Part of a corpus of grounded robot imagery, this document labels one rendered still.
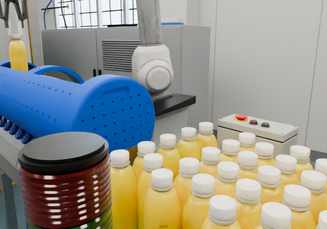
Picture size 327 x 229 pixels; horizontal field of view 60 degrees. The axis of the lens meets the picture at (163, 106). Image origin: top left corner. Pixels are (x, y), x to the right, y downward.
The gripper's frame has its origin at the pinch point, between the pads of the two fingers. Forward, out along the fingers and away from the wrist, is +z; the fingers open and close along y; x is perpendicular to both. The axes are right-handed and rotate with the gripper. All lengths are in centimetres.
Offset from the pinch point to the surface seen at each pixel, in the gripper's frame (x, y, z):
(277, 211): 125, 9, 29
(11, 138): 14.0, 11.1, 45.3
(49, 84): 54, 9, 19
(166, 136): 93, -2, 29
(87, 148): 122, 35, 14
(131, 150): 82, 1, 35
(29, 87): 42.0, 10.9, 20.5
